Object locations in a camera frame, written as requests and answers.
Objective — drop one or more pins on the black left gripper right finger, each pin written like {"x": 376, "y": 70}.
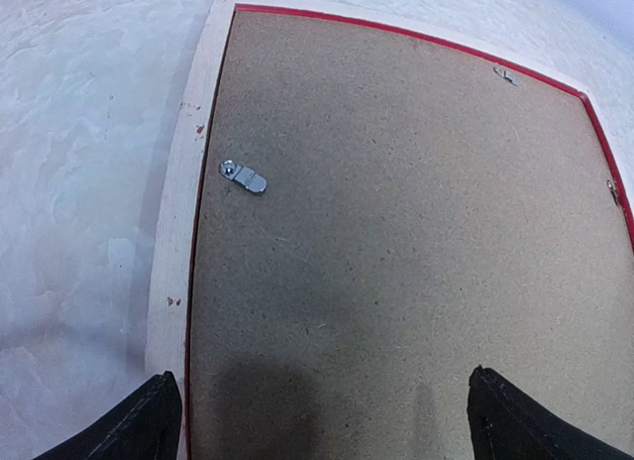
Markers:
{"x": 505, "y": 423}

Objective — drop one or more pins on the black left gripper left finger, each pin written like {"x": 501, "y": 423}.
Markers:
{"x": 144, "y": 425}

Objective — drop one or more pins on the red wooden picture frame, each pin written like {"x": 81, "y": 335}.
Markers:
{"x": 168, "y": 334}

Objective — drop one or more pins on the brown backing board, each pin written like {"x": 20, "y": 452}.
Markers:
{"x": 422, "y": 217}

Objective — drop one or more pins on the silver turn clip right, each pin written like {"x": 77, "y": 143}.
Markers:
{"x": 613, "y": 189}

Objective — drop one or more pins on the silver turn clip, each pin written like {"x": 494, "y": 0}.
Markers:
{"x": 247, "y": 178}
{"x": 506, "y": 74}
{"x": 613, "y": 189}

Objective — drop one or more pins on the silver turn clip left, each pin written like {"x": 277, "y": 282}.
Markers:
{"x": 247, "y": 178}

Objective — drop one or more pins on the silver turn clip top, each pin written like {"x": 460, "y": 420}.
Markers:
{"x": 506, "y": 74}

